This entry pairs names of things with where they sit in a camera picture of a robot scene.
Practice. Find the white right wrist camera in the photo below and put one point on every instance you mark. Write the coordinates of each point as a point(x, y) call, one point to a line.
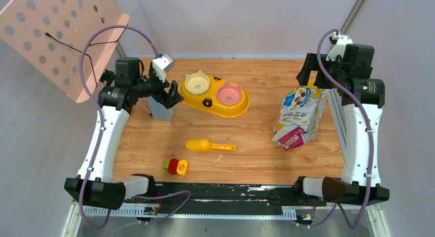
point(339, 42)

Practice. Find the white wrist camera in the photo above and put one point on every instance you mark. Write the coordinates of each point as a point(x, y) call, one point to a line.
point(339, 42)
point(162, 65)

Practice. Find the pet food bag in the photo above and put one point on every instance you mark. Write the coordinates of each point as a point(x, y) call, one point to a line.
point(299, 116)

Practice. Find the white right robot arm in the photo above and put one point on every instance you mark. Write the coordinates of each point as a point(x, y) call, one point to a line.
point(347, 68)

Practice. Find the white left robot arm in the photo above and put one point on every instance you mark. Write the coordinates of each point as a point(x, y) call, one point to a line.
point(94, 184)

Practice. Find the aluminium frame rail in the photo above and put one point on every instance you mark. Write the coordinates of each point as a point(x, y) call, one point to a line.
point(222, 218)

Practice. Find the pink cat-ear bowl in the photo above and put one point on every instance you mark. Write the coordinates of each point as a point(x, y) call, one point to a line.
point(229, 94)

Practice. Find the pink perforated music stand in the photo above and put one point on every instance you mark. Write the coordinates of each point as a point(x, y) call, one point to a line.
point(69, 41)

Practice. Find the red yellow green toy block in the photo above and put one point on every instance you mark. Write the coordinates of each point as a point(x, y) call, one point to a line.
point(175, 166)

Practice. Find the cream cat-ear bowl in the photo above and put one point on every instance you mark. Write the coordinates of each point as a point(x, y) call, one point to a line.
point(197, 83)

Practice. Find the translucent blue plastic container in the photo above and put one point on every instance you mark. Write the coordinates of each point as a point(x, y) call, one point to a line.
point(159, 112)

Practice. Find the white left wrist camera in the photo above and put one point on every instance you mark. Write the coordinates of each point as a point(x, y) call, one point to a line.
point(162, 65)

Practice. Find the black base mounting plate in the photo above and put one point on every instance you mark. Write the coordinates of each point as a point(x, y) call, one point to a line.
point(227, 199)

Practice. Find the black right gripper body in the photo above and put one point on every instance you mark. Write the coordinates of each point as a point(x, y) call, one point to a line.
point(334, 68)

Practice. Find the yellow plastic scoop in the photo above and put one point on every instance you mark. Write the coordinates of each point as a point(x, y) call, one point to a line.
point(204, 145)

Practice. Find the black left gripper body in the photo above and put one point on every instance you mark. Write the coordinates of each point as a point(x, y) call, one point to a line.
point(166, 94)

